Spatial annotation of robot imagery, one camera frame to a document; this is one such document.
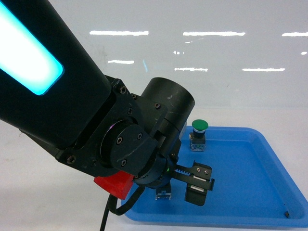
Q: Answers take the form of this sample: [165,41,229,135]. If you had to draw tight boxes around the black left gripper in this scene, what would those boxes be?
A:
[133,154,215,206]

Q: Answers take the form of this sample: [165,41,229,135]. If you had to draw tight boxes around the red mushroom push button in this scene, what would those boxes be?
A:
[155,182,172,200]

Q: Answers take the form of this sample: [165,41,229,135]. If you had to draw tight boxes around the green mushroom push button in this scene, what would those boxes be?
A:
[189,119,209,152]

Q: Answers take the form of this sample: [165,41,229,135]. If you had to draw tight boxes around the blue plastic tray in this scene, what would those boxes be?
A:
[126,127,308,229]

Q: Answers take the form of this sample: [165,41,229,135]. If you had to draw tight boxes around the white board panel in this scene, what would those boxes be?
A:
[14,0,308,128]

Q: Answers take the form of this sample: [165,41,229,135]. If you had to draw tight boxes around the red wrist camera mount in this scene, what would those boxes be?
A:
[94,171,134,200]

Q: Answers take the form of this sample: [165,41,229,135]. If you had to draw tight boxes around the black cable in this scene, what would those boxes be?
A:
[99,186,146,231]

